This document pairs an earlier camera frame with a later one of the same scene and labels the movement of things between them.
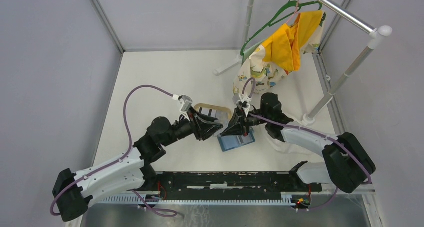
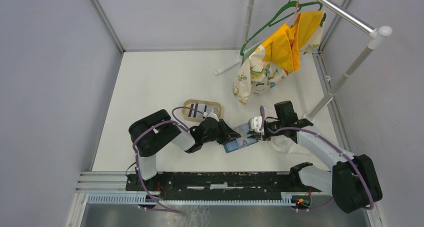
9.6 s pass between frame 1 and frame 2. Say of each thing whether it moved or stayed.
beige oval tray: moved
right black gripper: moved
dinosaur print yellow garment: stayed
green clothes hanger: stayed
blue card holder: stayed
